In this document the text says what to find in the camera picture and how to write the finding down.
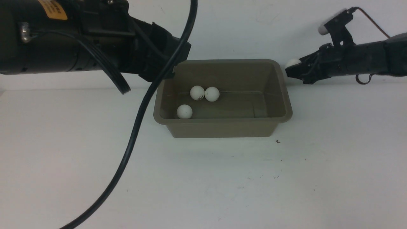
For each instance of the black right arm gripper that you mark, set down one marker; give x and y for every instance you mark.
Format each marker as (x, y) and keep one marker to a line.
(328, 61)

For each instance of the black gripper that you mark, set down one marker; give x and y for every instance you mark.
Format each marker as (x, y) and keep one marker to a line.
(152, 47)

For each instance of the white ping-pong ball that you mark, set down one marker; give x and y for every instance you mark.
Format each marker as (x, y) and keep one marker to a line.
(197, 93)
(292, 62)
(212, 94)
(184, 112)

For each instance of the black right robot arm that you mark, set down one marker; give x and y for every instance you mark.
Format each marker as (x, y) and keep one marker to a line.
(386, 57)

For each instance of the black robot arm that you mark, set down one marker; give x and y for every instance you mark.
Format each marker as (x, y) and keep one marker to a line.
(34, 38)

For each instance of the tan plastic storage bin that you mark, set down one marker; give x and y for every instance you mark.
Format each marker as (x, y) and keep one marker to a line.
(253, 100)

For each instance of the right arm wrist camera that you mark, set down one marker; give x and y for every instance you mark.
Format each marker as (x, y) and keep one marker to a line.
(335, 26)

